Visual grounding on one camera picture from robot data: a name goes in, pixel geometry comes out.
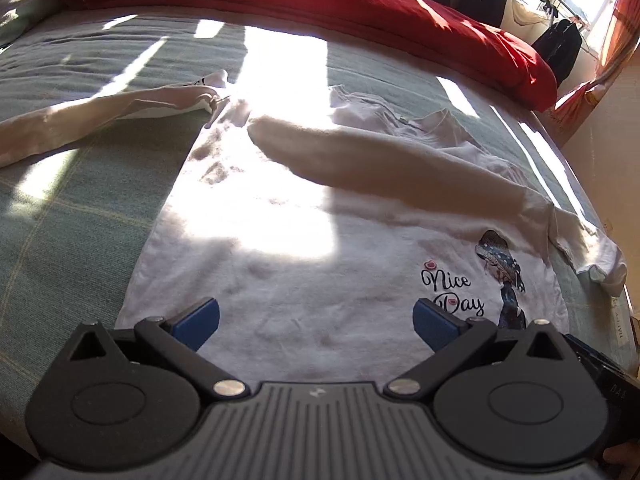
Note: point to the white hanging cloth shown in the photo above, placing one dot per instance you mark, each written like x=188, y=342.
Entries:
x=527, y=14

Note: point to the person's right hand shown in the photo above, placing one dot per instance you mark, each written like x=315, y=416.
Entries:
x=625, y=456

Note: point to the white printed t-shirt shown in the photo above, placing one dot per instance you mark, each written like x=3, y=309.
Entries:
x=300, y=240

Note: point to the orange curtain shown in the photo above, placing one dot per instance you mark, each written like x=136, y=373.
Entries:
x=600, y=75

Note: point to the grey-green pillow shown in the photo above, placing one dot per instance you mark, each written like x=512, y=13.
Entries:
x=22, y=5

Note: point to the wall socket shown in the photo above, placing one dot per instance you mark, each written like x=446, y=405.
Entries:
x=608, y=225

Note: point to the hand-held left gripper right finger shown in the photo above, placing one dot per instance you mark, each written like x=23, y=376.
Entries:
x=435, y=327

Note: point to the green plaid bed sheet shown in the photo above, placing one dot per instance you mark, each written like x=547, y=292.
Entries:
x=75, y=220

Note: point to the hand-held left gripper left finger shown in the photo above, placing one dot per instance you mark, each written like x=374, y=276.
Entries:
x=197, y=322

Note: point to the black garment on hanger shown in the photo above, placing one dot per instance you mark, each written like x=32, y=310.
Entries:
x=557, y=50

